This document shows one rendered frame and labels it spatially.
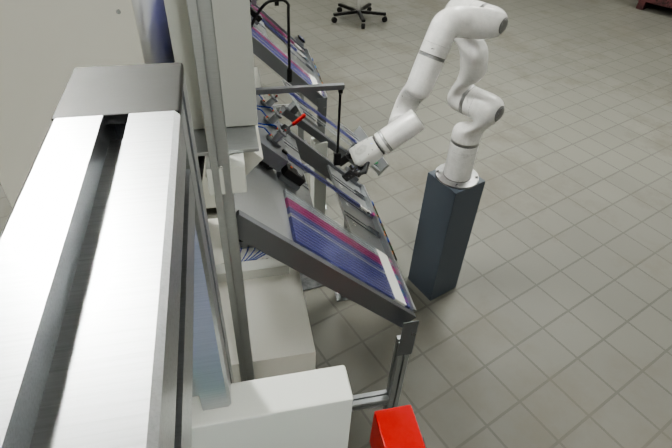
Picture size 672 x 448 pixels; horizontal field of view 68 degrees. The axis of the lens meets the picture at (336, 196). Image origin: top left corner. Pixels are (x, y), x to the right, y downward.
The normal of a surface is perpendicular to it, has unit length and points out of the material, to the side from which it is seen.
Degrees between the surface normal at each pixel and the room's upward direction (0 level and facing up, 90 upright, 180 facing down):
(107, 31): 90
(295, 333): 0
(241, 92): 90
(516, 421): 0
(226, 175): 90
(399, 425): 0
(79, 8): 90
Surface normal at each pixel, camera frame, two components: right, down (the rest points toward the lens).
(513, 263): 0.04, -0.78
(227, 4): 0.21, 0.61
